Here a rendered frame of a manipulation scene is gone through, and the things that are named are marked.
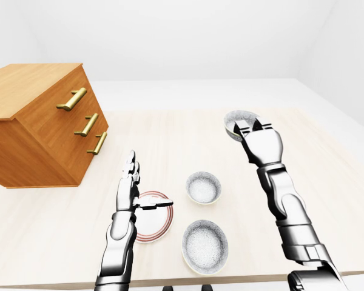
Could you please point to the small dark shape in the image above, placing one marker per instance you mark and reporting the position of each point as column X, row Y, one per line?
column 167, row 288
column 206, row 288

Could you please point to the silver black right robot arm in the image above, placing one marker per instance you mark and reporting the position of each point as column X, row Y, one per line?
column 297, row 230

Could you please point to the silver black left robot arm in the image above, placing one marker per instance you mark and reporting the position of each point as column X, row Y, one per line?
column 116, row 242

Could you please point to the white plate with red rings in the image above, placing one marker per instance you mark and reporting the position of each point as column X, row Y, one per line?
column 153, row 224

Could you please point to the large wooden drawer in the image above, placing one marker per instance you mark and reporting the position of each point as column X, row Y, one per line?
column 48, row 91

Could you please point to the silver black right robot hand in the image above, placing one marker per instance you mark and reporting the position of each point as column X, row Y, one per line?
column 262, row 145

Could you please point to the wooden cabinet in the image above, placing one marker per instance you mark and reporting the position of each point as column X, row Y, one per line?
column 24, row 151

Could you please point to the speckled black white bowl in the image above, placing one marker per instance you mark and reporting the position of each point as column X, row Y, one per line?
column 204, row 247
column 204, row 188
column 230, row 121

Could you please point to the medium wooden drawer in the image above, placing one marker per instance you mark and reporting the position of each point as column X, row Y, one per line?
column 63, row 133

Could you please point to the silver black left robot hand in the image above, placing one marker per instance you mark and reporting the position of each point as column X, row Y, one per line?
column 126, row 191

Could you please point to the small wooden drawer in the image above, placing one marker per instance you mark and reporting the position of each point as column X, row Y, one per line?
column 79, row 163

